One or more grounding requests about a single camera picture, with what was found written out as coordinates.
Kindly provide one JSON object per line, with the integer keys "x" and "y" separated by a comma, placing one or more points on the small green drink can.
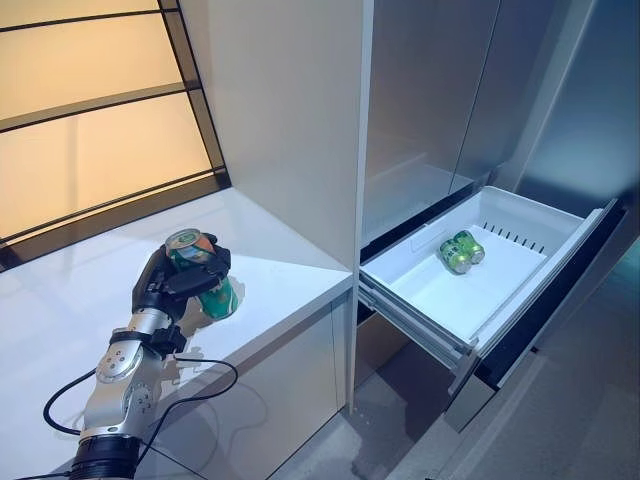
{"x": 477, "y": 249}
{"x": 454, "y": 252}

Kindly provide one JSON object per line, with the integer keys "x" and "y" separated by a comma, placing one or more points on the white fridge drawer steel front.
{"x": 435, "y": 300}

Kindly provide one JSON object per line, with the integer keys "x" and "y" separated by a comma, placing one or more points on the white counter cabinet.
{"x": 280, "y": 320}

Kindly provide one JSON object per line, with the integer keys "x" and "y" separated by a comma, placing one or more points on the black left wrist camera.
{"x": 167, "y": 342}

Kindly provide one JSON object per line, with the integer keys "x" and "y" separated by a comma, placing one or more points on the stainless steel fridge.
{"x": 415, "y": 100}

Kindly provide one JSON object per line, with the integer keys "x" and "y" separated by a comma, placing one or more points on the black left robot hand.
{"x": 160, "y": 292}

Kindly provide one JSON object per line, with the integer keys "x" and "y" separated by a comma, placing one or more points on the tall green beer can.
{"x": 220, "y": 300}

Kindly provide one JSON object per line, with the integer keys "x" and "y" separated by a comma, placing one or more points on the backlit panel with black frame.
{"x": 90, "y": 150}

